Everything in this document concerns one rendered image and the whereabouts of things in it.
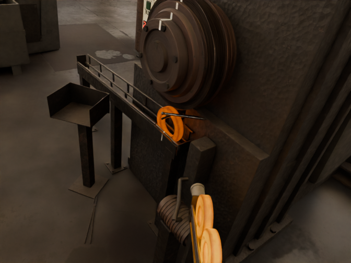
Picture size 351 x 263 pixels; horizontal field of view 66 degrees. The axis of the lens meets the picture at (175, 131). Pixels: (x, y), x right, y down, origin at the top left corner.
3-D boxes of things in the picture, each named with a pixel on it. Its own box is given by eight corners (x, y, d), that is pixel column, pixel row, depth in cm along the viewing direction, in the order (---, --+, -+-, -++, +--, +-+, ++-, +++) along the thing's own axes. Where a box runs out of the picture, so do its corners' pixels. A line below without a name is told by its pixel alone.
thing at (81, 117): (79, 168, 204) (69, 82, 162) (110, 179, 199) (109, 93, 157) (61, 187, 188) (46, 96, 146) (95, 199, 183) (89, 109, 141)
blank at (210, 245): (216, 218, 88) (206, 217, 88) (225, 262, 75) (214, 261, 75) (207, 248, 96) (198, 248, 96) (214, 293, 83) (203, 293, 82)
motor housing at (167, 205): (166, 249, 162) (178, 188, 130) (188, 281, 148) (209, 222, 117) (147, 260, 155) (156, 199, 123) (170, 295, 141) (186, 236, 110)
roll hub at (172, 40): (145, 73, 126) (150, 9, 110) (182, 102, 109) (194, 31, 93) (135, 75, 123) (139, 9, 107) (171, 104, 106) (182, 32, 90)
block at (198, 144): (197, 171, 138) (207, 134, 124) (208, 181, 133) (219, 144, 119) (181, 179, 132) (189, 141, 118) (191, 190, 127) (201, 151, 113)
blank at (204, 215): (209, 186, 102) (200, 185, 101) (216, 218, 88) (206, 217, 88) (201, 215, 109) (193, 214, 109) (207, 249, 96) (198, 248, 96)
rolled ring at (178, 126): (180, 119, 123) (186, 117, 125) (158, 100, 134) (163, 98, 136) (175, 150, 134) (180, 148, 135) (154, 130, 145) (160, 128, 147)
